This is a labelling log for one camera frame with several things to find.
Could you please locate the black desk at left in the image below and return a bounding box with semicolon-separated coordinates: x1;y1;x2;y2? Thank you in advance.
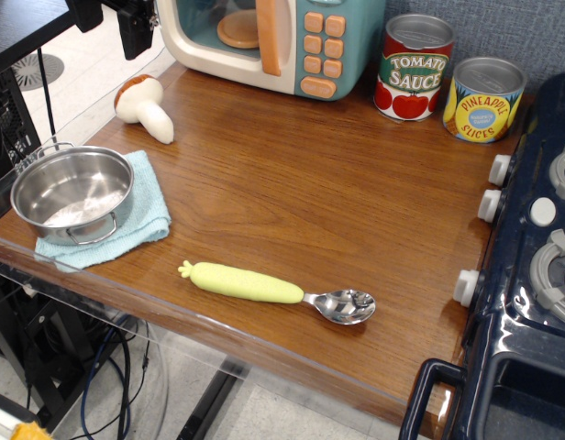
0;0;75;179

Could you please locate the teal toy microwave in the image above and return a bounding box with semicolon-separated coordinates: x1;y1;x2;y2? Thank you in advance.
156;1;385;101

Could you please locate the dark blue toy stove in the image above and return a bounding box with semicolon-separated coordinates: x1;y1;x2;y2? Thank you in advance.
400;72;565;439

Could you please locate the white stove knob lower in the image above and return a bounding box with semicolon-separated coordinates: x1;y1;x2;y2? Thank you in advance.
453;269;480;307

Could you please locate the light blue folded cloth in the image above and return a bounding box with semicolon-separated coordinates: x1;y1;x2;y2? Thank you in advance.
35;150;172;272

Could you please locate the white stove knob middle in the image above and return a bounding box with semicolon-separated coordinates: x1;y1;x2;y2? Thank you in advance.
478;190;502;223

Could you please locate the white plush mushroom toy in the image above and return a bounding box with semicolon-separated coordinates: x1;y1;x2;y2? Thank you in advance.
114;74;174;145

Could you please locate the spoon with green handle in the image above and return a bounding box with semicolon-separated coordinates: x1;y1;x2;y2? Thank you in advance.
178;260;376;325

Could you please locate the white stove knob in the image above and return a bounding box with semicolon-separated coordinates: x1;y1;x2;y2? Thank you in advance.
478;190;502;223
453;269;480;307
488;154;512;187

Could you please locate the stainless steel pot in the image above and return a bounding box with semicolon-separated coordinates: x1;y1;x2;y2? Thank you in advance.
10;144;135;246

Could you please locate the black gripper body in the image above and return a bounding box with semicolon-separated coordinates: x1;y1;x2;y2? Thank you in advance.
101;0;155;12

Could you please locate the white stove knob upper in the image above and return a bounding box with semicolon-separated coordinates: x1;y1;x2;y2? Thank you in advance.
488;154;512;187

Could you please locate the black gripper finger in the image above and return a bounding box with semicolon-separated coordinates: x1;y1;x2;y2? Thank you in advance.
116;6;159;61
66;0;104;33

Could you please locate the blue cable under table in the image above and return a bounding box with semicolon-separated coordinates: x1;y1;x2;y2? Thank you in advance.
80;320;132;440

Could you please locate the pineapple slices can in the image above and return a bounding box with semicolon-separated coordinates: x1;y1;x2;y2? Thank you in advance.
443;57;527;144

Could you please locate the tomato sauce can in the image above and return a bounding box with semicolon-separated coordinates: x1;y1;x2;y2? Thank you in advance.
374;13;455;121

